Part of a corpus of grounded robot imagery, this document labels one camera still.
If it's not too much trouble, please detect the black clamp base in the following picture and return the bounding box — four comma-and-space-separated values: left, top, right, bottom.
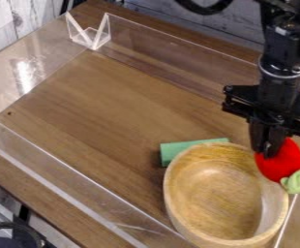
13, 205, 58, 248

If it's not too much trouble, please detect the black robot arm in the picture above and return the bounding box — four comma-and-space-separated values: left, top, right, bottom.
223, 0, 300, 158

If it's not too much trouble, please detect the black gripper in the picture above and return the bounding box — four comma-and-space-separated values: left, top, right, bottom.
223, 75, 300, 158

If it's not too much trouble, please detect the clear acrylic front wall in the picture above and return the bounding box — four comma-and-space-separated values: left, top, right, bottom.
0, 123, 194, 248

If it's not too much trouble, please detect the red felt strawberry toy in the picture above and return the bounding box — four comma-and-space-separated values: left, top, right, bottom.
255, 138, 300, 194

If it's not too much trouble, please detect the wooden bowl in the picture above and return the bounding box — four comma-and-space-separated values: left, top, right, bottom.
163, 142, 289, 248

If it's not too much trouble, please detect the clear acrylic corner bracket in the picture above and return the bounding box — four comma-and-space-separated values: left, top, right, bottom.
65, 13, 111, 50

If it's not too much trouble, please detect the black cable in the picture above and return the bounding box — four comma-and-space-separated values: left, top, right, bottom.
174, 0, 237, 16

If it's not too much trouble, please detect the green rectangular block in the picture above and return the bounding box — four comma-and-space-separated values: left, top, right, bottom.
161, 138, 230, 168

